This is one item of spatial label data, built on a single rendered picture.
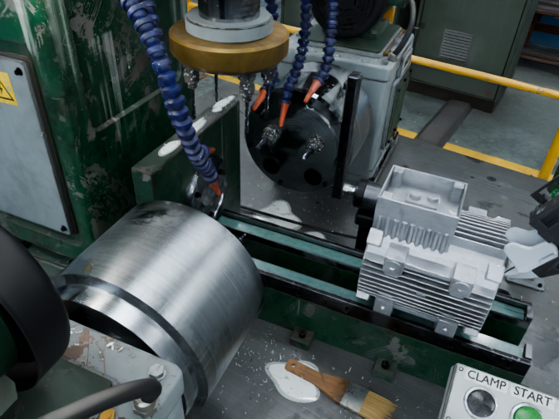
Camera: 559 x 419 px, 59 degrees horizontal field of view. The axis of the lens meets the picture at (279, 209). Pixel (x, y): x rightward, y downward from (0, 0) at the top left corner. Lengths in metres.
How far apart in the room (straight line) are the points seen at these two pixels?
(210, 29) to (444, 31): 3.22
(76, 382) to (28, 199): 0.54
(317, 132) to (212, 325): 0.55
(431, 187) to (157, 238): 0.45
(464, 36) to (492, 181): 2.39
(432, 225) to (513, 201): 0.74
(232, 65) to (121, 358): 0.41
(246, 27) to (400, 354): 0.60
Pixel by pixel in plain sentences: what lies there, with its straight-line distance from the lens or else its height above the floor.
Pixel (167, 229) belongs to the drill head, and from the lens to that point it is 0.65.
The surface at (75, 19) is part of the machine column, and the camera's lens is 0.81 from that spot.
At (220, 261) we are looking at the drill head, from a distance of 0.64.
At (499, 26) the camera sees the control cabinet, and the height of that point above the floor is 0.61.
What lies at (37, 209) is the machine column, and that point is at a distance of 0.98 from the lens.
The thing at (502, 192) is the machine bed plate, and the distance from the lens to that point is 1.51.
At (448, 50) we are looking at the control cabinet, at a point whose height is 0.39.
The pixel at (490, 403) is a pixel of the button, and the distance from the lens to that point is 0.64.
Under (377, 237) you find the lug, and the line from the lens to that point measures 0.78.
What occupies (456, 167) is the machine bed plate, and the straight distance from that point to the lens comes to 1.57.
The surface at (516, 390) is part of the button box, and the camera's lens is 0.66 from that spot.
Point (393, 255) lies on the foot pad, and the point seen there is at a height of 1.07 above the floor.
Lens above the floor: 1.57
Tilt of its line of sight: 37 degrees down
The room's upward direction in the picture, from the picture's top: 3 degrees clockwise
